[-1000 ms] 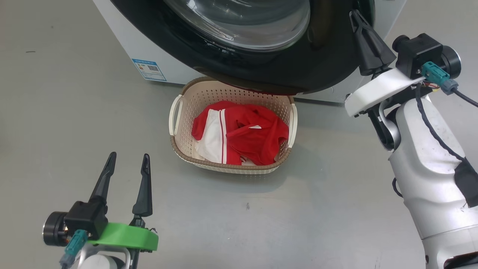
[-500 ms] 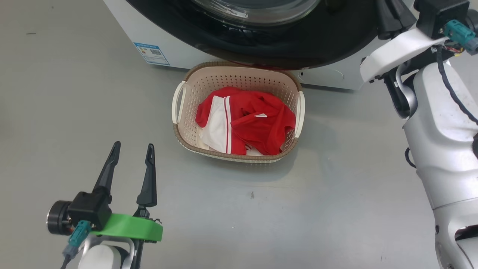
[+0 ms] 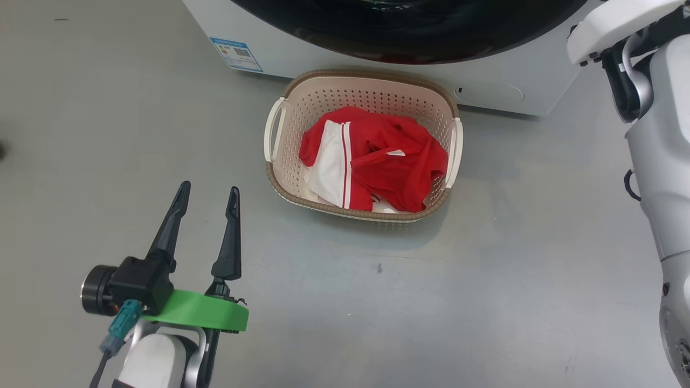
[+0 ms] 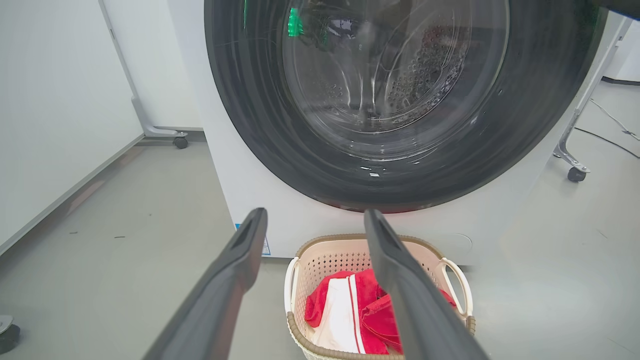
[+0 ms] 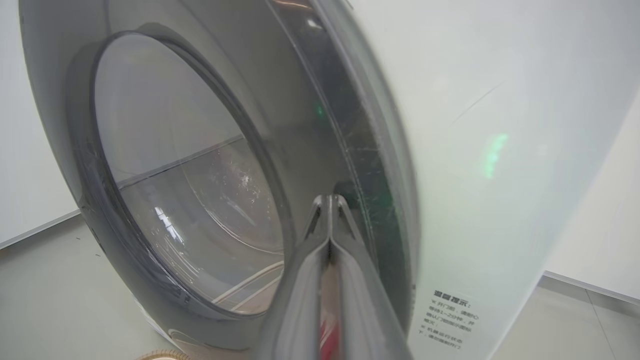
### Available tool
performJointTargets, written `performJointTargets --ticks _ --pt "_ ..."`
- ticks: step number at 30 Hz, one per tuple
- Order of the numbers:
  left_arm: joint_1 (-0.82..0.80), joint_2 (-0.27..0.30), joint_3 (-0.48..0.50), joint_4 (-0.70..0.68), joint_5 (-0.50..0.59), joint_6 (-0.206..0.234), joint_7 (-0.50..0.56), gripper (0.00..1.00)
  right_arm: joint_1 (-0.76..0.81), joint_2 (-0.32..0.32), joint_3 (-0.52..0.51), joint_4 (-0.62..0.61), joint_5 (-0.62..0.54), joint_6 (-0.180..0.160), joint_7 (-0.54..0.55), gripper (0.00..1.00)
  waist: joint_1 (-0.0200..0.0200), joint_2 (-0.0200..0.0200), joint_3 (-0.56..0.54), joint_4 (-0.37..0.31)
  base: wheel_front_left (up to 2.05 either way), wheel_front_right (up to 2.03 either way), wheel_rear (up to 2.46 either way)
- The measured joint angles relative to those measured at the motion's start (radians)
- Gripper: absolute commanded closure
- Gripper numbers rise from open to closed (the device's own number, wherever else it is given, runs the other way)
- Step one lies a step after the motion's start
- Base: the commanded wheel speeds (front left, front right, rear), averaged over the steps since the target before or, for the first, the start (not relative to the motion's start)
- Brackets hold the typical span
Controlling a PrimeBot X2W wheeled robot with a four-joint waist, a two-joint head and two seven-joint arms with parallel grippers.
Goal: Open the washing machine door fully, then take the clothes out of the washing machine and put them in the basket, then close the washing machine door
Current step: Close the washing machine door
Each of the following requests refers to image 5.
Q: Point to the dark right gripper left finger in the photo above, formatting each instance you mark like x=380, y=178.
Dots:
x=295, y=310

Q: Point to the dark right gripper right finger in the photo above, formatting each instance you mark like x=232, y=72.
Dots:
x=365, y=320

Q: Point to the red and white garment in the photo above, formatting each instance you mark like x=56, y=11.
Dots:
x=327, y=342

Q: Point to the round black glass washer door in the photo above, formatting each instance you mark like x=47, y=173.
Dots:
x=310, y=125

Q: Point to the cream perforated laundry basket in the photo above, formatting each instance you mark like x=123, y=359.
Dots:
x=165, y=356

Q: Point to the white front-load washing machine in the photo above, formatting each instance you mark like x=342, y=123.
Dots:
x=500, y=100

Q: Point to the black text warning label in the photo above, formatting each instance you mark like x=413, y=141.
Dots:
x=450, y=320

